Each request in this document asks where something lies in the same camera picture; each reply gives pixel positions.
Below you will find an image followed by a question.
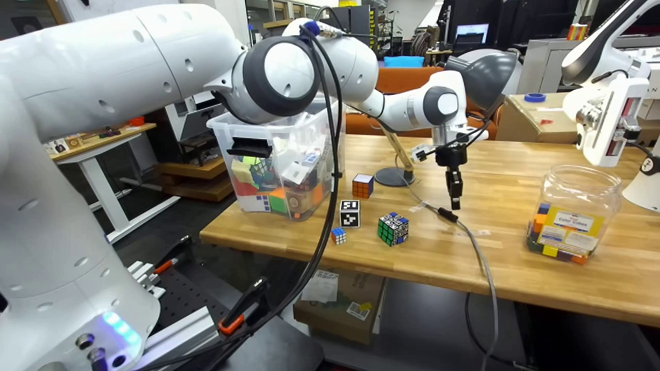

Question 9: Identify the white cube with dark tag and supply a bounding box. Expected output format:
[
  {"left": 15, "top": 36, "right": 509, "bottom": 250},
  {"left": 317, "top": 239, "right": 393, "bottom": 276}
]
[{"left": 284, "top": 153, "right": 322, "bottom": 186}]

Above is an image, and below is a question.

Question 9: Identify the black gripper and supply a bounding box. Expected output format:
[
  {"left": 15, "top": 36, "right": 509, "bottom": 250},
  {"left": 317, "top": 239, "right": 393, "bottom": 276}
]
[{"left": 436, "top": 142, "right": 471, "bottom": 213}]

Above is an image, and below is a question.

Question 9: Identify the white-legged wooden side desk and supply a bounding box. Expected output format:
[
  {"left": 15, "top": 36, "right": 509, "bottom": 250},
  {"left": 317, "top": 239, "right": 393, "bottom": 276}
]
[{"left": 49, "top": 122, "right": 182, "bottom": 244}]

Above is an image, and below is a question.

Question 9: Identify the clear plastic storage bin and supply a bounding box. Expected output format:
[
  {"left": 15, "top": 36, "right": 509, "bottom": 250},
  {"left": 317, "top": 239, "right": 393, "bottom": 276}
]
[{"left": 205, "top": 102, "right": 344, "bottom": 224}]

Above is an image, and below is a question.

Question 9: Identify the orange blue Rubik's cube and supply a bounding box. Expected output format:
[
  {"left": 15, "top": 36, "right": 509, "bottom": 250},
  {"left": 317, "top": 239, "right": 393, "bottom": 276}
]
[{"left": 351, "top": 174, "right": 376, "bottom": 202}]

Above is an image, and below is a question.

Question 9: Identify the lit blue computer screen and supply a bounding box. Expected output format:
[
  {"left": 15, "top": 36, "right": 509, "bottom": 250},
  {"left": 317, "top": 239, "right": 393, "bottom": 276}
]
[{"left": 453, "top": 22, "right": 494, "bottom": 50}]

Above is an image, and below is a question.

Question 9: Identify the braided lamp cable with switch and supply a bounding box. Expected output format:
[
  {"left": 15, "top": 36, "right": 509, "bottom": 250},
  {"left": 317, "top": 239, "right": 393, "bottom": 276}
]
[{"left": 400, "top": 176, "right": 535, "bottom": 371}]

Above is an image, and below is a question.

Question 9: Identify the black white tag cube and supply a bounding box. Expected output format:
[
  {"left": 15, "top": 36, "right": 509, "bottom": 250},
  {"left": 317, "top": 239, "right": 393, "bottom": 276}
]
[{"left": 339, "top": 199, "right": 364, "bottom": 230}]

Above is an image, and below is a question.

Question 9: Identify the white curved base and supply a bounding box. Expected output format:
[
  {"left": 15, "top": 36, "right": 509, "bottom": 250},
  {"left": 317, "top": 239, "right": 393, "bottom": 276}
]
[{"left": 622, "top": 137, "right": 660, "bottom": 214}]

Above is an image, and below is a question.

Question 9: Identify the clear jar of colored blocks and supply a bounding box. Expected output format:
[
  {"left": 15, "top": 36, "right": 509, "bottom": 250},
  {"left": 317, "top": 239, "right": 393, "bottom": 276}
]
[{"left": 524, "top": 163, "right": 626, "bottom": 268}]

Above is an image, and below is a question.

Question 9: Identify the low wooden shelf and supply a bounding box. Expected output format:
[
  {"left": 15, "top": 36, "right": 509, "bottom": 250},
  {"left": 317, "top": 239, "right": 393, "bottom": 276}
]
[{"left": 159, "top": 157, "right": 237, "bottom": 205}]

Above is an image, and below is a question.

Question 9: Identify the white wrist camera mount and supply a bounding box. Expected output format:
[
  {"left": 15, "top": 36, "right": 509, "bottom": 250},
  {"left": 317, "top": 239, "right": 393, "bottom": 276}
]
[{"left": 410, "top": 126, "right": 492, "bottom": 165}]

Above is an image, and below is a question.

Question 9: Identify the blue box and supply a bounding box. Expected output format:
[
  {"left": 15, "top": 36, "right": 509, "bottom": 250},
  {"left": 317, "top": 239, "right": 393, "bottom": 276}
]
[{"left": 383, "top": 54, "right": 428, "bottom": 71}]

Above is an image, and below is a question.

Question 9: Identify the silver extrusion bracket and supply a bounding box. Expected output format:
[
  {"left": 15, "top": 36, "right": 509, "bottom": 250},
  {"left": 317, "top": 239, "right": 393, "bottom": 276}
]
[{"left": 124, "top": 258, "right": 169, "bottom": 303}]

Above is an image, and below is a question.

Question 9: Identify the orange cylinder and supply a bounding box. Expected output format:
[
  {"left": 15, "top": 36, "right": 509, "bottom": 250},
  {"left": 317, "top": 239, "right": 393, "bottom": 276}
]
[{"left": 565, "top": 20, "right": 592, "bottom": 43}]

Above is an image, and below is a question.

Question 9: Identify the wooden desk lamp gray shade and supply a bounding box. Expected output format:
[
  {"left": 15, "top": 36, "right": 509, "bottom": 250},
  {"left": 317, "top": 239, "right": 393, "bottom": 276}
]
[{"left": 374, "top": 48, "right": 523, "bottom": 190}]

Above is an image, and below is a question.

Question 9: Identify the cardboard box with labels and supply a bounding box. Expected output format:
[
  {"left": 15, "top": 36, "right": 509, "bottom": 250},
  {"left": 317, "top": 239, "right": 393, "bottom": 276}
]
[{"left": 294, "top": 264, "right": 388, "bottom": 347}]

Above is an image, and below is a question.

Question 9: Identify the red orange cube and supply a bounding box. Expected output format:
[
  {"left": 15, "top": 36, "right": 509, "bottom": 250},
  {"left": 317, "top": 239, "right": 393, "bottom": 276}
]
[{"left": 232, "top": 180, "right": 277, "bottom": 202}]

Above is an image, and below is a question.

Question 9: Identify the aluminium extrusion bar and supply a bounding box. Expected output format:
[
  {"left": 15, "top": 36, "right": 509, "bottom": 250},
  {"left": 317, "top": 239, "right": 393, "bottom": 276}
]
[{"left": 133, "top": 305, "right": 224, "bottom": 371}]

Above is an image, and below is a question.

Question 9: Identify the pale yellow green cube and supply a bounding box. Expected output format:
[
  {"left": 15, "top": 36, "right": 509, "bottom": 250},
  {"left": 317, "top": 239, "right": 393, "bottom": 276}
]
[{"left": 229, "top": 155, "right": 264, "bottom": 186}]

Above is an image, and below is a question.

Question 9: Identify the tan wooden box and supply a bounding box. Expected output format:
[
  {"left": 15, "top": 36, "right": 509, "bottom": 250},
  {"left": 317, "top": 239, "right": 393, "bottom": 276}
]
[{"left": 495, "top": 92, "right": 584, "bottom": 145}]

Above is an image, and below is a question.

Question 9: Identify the black white equipment rack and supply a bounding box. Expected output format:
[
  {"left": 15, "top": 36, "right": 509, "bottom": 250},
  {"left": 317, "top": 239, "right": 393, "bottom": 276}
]
[{"left": 163, "top": 89, "right": 233, "bottom": 165}]

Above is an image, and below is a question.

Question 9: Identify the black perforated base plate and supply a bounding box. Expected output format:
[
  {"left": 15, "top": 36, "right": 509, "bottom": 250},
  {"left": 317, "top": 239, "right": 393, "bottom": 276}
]
[{"left": 153, "top": 264, "right": 326, "bottom": 371}]

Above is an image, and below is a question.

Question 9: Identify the blue green stickered Rubik's cube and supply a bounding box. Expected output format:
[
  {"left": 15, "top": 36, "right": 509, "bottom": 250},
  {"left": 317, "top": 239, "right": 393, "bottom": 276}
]
[{"left": 376, "top": 211, "right": 412, "bottom": 250}]

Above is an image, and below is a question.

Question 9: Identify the black orange clamp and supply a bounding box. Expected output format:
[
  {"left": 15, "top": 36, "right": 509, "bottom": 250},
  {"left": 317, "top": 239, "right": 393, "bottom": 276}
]
[
  {"left": 149, "top": 233, "right": 197, "bottom": 278},
  {"left": 217, "top": 276, "right": 272, "bottom": 339}
]

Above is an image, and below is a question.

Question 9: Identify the orange sofa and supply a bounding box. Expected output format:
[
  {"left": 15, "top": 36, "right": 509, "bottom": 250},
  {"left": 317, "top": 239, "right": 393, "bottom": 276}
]
[{"left": 342, "top": 65, "right": 503, "bottom": 142}]

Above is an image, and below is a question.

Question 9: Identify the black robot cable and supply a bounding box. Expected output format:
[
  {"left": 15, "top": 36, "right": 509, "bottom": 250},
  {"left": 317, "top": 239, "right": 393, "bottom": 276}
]
[{"left": 161, "top": 20, "right": 347, "bottom": 371}]

